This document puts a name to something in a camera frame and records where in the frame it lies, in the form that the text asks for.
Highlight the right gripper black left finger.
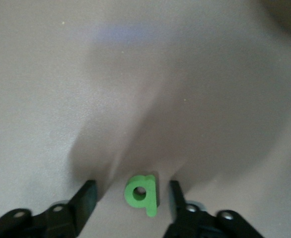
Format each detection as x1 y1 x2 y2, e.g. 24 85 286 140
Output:
0 180 98 238

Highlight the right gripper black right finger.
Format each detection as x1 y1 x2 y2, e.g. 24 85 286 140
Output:
164 180 263 238

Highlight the green letter q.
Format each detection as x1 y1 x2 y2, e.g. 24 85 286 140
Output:
124 174 160 218

